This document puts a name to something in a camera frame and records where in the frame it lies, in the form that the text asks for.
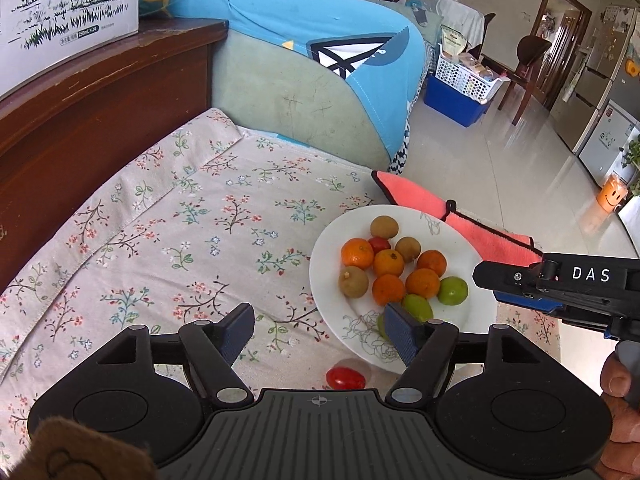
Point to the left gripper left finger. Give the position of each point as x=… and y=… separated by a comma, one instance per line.
x=211, y=349

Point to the green jujube two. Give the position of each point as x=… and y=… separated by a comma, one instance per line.
x=418, y=307

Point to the person right hand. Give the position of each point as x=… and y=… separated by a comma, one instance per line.
x=620, y=458

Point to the brown kiwi three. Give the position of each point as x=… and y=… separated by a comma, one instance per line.
x=409, y=248

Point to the white plastic basket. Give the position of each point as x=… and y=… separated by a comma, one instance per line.
x=467, y=76

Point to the white floral plate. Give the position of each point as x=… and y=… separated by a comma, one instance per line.
x=353, y=320

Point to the brown kiwi two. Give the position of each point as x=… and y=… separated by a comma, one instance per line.
x=384, y=227

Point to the orange tangerine one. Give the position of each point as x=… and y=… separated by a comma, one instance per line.
x=357, y=252

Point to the blue storage bin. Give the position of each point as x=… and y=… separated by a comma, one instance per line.
x=453, y=104

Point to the orange smiley bucket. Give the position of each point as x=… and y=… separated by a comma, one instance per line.
x=612, y=193

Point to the orange tangerine three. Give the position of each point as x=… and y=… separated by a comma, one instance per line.
x=423, y=282

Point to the red cherry tomato two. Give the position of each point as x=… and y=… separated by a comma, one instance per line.
x=378, y=244

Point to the orange tangerine four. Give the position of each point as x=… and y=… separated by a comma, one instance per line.
x=433, y=260

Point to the potted green plant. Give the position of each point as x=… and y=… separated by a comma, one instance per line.
x=631, y=158

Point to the wooden chair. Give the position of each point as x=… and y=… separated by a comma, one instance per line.
x=530, y=53

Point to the green jujube three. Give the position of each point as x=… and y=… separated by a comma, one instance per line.
x=452, y=291

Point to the red cherry tomato one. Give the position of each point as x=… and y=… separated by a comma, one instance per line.
x=345, y=378

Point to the white milk carton box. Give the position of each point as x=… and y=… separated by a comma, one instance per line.
x=37, y=35

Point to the green sofa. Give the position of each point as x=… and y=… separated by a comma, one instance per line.
x=271, y=88

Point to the white small fridge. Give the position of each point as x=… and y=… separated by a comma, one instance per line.
x=605, y=151

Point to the orange tangerine five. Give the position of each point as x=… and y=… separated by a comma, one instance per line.
x=387, y=289

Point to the houndstooth sofa blanket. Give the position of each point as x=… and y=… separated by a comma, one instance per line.
x=399, y=160

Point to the brown plush toy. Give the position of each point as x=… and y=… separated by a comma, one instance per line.
x=62, y=449

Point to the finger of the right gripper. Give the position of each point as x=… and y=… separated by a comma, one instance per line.
x=531, y=303

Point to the brown kiwi one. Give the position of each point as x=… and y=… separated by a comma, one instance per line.
x=353, y=282

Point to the silver refrigerator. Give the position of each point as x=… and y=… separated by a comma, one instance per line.
x=607, y=70

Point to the pink towel black trim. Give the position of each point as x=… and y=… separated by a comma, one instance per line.
x=490, y=243

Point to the floral tablecloth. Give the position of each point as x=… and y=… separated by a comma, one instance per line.
x=211, y=216

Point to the orange tangerine two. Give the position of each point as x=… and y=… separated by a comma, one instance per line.
x=388, y=261

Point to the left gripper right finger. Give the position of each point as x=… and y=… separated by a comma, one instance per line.
x=426, y=350

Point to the blue shark cushion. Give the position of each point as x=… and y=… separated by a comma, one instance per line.
x=377, y=51

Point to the green jujube four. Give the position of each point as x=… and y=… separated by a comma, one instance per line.
x=381, y=327

